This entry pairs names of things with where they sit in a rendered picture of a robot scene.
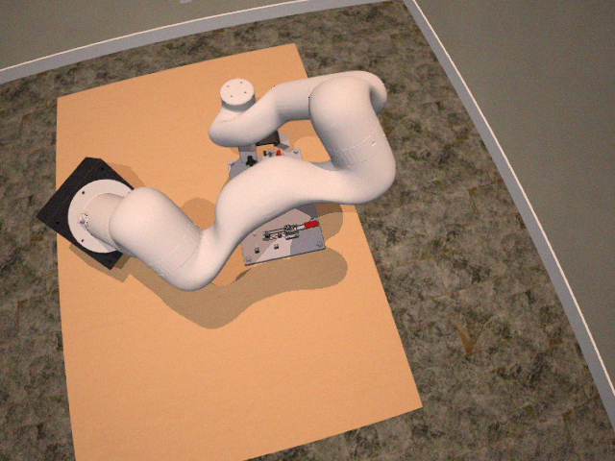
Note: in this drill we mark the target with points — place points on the grey toggle clamp with red handle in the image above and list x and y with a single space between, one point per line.
291 230

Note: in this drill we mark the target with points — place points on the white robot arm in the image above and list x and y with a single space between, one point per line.
148 225

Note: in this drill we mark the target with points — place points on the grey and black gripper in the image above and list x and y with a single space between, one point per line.
248 151

